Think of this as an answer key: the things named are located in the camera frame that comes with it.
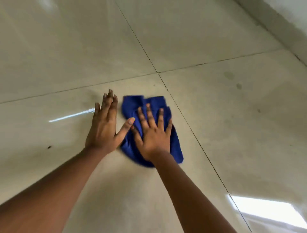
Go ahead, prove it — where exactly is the person's left forearm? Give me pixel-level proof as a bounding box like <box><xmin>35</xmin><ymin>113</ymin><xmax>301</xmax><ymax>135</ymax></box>
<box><xmin>0</xmin><ymin>146</ymin><xmax>109</xmax><ymax>233</ymax></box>

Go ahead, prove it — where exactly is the person's right hand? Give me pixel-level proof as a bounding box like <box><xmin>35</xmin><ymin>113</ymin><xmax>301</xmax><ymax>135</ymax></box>
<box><xmin>130</xmin><ymin>103</ymin><xmax>173</xmax><ymax>164</ymax></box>

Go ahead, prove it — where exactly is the person's right forearm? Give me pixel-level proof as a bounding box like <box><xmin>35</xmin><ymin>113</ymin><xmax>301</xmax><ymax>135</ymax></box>
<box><xmin>150</xmin><ymin>152</ymin><xmax>238</xmax><ymax>233</ymax></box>

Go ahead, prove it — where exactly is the blue cleaning cloth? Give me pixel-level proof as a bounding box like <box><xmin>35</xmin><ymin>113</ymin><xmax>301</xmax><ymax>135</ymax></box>
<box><xmin>120</xmin><ymin>95</ymin><xmax>184</xmax><ymax>168</ymax></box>

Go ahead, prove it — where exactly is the person's left hand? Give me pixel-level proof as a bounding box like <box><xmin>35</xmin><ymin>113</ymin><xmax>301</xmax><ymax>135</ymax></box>
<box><xmin>85</xmin><ymin>89</ymin><xmax>136</xmax><ymax>155</ymax></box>

